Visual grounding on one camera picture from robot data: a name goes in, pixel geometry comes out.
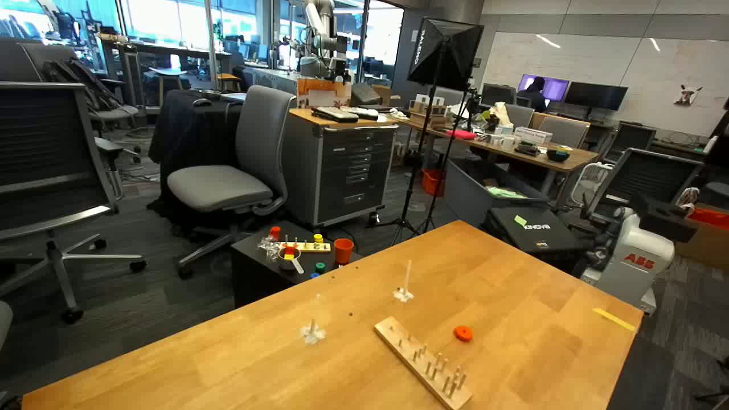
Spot wooden peg rack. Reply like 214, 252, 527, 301
375, 313, 474, 410

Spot grey drawer cabinet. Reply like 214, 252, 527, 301
284, 106, 401, 230

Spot orange toy cup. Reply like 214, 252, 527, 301
333, 237, 359, 265

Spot yellow toy block strip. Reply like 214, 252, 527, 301
280, 238, 333, 255

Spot red bucket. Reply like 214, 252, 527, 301
420, 166, 446, 199

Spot black light stand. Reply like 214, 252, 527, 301
376, 69, 464, 237

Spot red white toy peg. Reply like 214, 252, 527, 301
280, 246, 306, 277

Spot white pin on table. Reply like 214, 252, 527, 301
393, 257, 417, 304

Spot black keyboard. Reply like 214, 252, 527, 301
312, 105, 361, 124

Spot grey storage bin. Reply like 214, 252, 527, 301
443, 157, 549, 227

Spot clear plastic toy bag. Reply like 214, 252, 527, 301
257, 235, 286, 261

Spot orange cardboard box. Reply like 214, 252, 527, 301
294, 75, 354, 108

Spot box of colourful toys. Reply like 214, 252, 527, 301
230, 220, 361, 308

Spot clear acrylic peg stand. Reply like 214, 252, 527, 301
298, 294, 329, 349

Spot grey padded office chair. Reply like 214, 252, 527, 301
165, 82, 298, 280

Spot black case green sticker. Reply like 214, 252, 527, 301
486, 203, 589, 257

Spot long wooden desk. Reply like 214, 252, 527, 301
405, 112, 601, 190

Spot black softbox light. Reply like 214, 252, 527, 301
405, 16, 486, 92

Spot white box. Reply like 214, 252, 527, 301
513, 124, 556, 148

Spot black draped table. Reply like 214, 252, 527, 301
146, 89, 247, 223

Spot monitor with purple screen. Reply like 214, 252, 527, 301
517, 69, 572, 105

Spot light grey desk chair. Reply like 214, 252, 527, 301
532, 112, 590, 150

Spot wide black monitor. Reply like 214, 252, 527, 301
565, 80, 632, 112

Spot dark swivel office chair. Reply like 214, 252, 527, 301
0, 38, 146, 166

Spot yellow tape strip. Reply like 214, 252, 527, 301
593, 304, 638, 334

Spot black mesh office chair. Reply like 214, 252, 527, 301
0, 80, 148, 326

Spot cardboard box red contents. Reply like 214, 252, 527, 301
675, 203, 729, 268

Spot small black wall figure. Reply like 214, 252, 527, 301
672, 82, 705, 108

